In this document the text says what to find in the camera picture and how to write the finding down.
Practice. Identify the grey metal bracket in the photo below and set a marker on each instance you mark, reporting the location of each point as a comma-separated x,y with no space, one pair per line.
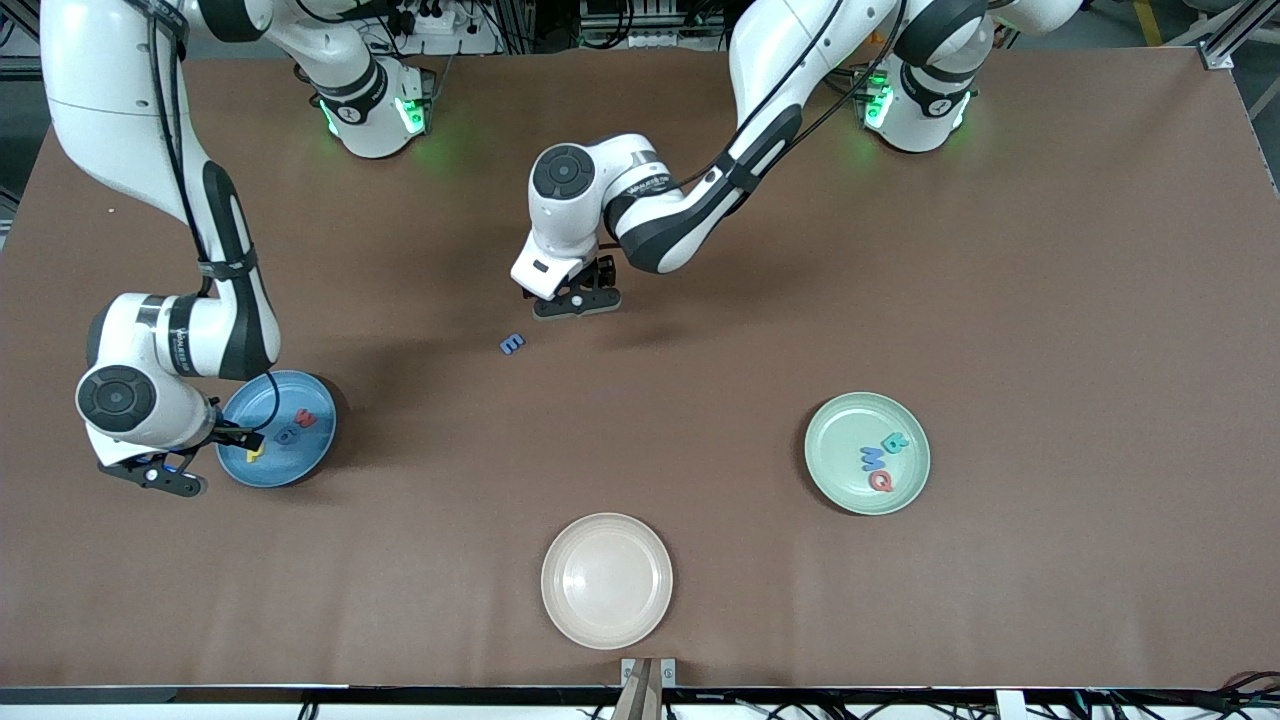
668,673

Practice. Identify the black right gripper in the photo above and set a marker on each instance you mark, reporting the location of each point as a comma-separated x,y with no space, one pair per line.
228,435

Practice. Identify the red small letter w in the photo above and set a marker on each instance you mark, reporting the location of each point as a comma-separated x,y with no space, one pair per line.
307,418

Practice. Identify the white power strip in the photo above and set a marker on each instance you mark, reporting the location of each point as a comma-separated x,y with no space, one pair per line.
440,42

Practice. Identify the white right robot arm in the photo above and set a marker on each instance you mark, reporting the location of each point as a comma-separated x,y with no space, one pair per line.
170,415

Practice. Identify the blue capital letter M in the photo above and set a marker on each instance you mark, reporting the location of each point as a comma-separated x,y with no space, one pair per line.
872,458

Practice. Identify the brown post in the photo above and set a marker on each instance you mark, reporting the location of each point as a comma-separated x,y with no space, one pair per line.
640,700

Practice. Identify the beige plate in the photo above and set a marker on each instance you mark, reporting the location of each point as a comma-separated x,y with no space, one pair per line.
607,580

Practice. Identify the brown table cover sheet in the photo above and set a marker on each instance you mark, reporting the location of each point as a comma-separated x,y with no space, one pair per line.
1000,300

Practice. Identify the blue plate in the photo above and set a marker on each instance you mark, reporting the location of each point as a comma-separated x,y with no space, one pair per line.
300,465

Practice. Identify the red capital letter Q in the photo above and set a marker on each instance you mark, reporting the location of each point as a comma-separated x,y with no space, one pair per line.
871,481

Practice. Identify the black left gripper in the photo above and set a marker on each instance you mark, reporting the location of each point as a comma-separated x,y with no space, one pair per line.
604,271

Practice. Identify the pale green plate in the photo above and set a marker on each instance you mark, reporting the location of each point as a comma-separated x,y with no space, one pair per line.
840,440

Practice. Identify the blue small letter g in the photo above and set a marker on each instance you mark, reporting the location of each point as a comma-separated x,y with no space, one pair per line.
287,434

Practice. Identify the aluminium frame profile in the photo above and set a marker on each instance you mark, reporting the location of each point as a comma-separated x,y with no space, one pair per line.
1217,57

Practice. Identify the blue capital letter E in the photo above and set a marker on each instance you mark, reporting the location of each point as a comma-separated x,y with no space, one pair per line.
512,344

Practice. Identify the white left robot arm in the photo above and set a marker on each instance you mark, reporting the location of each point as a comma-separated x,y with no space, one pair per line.
555,235

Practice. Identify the grey equipment rack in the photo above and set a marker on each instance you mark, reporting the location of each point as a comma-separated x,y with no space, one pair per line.
650,25

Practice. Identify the teal capital letter B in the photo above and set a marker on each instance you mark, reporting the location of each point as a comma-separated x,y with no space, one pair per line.
895,442

